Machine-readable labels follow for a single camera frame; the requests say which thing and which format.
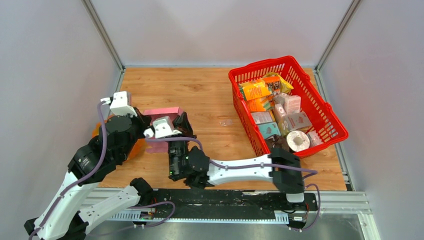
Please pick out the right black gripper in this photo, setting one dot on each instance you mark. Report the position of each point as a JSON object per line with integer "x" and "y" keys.
{"x": 181, "y": 124}

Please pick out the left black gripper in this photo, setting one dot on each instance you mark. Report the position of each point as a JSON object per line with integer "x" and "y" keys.
{"x": 144, "y": 120}

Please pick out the pink paper box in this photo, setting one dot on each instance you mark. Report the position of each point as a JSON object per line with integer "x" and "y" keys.
{"x": 160, "y": 146}

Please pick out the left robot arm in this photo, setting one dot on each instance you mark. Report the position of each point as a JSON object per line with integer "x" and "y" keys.
{"x": 64, "y": 218}

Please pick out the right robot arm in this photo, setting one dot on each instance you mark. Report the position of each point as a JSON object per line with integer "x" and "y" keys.
{"x": 197, "y": 170}

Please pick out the orange snack box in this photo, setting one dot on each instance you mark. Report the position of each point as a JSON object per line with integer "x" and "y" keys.
{"x": 254, "y": 89}

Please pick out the teal box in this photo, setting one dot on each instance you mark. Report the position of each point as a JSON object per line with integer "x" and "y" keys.
{"x": 269, "y": 129}

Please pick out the pink small box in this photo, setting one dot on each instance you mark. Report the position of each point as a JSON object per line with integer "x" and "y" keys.
{"x": 292, "y": 104}

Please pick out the orange pumpkin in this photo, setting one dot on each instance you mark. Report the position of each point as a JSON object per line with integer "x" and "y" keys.
{"x": 137, "y": 149}

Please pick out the pink white carton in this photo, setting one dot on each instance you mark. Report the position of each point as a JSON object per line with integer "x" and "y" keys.
{"x": 297, "y": 121}

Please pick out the yellow snack bag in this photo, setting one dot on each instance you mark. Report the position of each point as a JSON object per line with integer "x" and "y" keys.
{"x": 277, "y": 83}

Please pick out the white tape roll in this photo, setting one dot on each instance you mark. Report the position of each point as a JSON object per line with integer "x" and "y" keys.
{"x": 298, "y": 141}

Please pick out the red plastic basket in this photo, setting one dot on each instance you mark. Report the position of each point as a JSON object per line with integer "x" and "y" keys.
{"x": 276, "y": 96}

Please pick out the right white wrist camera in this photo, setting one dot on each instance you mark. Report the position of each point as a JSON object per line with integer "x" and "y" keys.
{"x": 161, "y": 128}

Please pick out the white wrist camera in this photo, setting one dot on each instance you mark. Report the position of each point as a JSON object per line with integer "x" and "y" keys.
{"x": 120, "y": 104}
{"x": 161, "y": 128}

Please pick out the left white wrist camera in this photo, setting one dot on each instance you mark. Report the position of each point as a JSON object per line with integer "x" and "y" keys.
{"x": 120, "y": 104}

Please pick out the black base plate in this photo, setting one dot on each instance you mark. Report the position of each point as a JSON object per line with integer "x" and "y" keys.
{"x": 225, "y": 204}

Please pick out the aluminium frame rail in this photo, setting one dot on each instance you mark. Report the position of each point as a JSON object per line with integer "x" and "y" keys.
{"x": 330, "y": 203}

